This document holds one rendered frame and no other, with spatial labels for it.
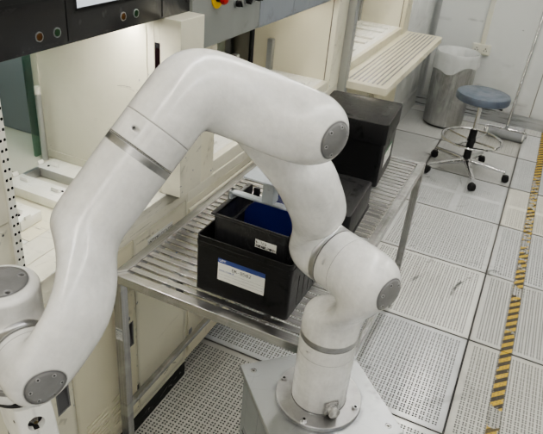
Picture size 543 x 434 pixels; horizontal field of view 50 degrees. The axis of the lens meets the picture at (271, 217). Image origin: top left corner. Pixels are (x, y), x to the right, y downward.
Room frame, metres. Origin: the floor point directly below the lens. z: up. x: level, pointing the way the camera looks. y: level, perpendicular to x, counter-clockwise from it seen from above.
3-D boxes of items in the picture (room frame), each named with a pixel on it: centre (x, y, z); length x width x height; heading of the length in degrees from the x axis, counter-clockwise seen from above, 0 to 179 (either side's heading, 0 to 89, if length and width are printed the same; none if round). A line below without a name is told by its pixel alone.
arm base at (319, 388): (0.93, -0.14, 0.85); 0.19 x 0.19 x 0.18
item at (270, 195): (1.36, 0.01, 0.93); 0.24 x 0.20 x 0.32; 67
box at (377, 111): (2.18, -0.30, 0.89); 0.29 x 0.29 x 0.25; 71
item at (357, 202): (1.76, -0.16, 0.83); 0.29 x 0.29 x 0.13; 70
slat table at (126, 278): (1.80, -0.10, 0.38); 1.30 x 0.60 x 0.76; 157
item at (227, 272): (1.36, 0.01, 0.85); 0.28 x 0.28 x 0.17; 67
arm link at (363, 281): (0.91, -0.16, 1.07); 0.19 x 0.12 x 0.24; 42
